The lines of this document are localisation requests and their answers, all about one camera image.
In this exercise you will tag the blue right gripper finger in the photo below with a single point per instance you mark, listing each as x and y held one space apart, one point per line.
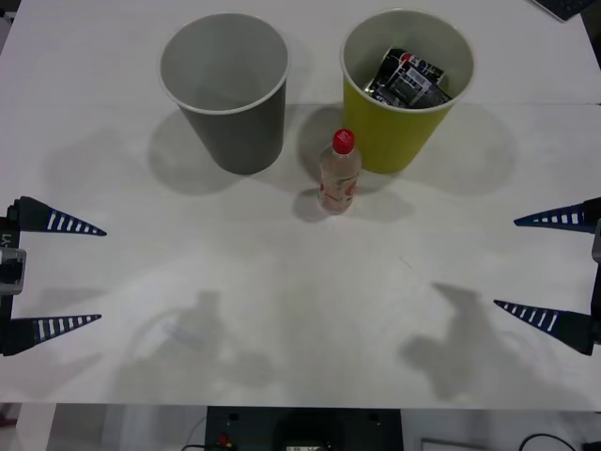
575 326
589 216

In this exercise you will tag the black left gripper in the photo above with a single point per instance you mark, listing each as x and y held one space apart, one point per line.
8 235

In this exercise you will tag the clear bottle with red cap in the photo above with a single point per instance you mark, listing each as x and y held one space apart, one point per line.
338 181

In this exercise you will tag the white table leg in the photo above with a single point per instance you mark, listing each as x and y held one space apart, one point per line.
35 427

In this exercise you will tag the yellow-green plastic bin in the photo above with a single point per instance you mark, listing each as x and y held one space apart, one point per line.
389 136

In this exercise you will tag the grey plastic bin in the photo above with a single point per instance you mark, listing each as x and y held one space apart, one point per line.
244 136

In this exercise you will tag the black robot torso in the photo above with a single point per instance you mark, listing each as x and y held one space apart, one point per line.
253 430

